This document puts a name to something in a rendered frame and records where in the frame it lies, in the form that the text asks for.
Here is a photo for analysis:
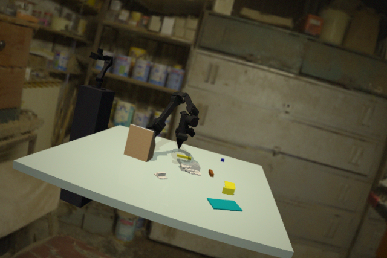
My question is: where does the teal flat rectangular plate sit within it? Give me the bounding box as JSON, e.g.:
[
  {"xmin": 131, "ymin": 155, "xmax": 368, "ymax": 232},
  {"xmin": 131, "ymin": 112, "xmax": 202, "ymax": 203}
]
[{"xmin": 207, "ymin": 198, "xmax": 242, "ymax": 211}]

